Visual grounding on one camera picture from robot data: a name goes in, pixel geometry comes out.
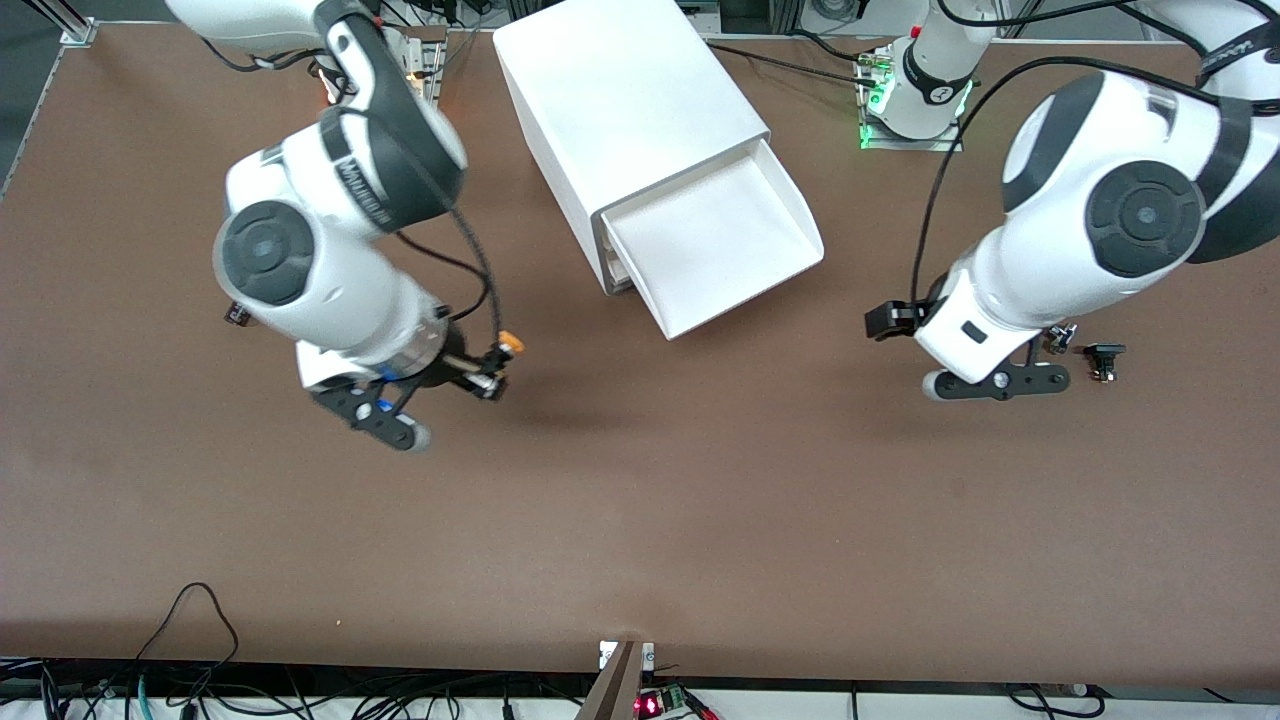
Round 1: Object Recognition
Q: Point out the orange capped push button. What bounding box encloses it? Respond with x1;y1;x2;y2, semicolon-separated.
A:
482;333;526;399

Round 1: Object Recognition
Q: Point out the circuit board with red LED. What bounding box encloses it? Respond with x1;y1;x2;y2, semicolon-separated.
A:
635;685;693;719

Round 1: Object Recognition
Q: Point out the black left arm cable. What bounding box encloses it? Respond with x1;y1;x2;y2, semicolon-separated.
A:
908;55;1216;311

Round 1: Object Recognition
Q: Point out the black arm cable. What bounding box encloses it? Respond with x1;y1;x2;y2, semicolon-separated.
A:
908;55;1216;311
335;105;501;351

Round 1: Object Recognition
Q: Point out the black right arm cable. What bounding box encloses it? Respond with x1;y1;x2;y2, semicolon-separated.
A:
335;105;501;351

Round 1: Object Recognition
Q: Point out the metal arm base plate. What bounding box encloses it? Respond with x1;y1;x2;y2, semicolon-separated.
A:
858;45;966;153
395;30;446;101

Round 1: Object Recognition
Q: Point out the thick black table cable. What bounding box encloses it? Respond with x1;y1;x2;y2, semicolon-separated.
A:
705;40;881;86

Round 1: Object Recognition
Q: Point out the grey camera mounting pole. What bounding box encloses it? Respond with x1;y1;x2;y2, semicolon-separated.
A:
575;640;656;720

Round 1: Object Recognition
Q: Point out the thin black looped cable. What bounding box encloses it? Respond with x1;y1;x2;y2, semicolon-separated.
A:
130;582;241;701

